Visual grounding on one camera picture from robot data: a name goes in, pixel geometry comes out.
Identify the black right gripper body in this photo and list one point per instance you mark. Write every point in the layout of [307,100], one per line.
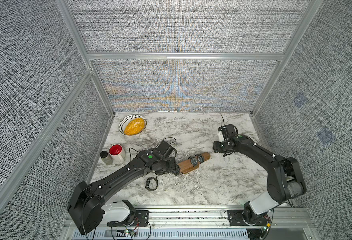
[220,147]

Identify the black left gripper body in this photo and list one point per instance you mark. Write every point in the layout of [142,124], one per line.
[169,165]

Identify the black chunky watch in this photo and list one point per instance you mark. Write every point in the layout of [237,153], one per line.
[151,184]

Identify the wooden watch stand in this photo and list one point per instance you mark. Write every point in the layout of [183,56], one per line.
[186,166]

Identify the black slim watch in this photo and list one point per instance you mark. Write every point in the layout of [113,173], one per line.
[193,161]
[200,158]

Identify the right white arm base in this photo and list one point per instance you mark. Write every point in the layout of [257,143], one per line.
[255,209]

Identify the left white arm base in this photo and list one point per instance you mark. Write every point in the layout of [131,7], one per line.
[122,212]

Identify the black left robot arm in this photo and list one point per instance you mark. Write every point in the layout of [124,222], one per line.
[85,205]

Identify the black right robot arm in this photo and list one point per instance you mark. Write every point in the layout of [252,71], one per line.
[284,176]

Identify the white mug red inside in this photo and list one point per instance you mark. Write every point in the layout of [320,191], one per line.
[117,153]

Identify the orange food in bowl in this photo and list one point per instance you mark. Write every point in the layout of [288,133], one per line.
[135,126]

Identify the white patterned bowl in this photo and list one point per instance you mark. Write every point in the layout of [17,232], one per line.
[124,122]

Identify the small jar black lid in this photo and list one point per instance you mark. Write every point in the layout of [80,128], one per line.
[106,158]

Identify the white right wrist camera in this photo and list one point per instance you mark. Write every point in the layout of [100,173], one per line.
[220,135]

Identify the white vented cable duct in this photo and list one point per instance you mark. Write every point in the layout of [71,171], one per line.
[167,234]

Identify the aluminium front rail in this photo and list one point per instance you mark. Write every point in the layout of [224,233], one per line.
[205,216]

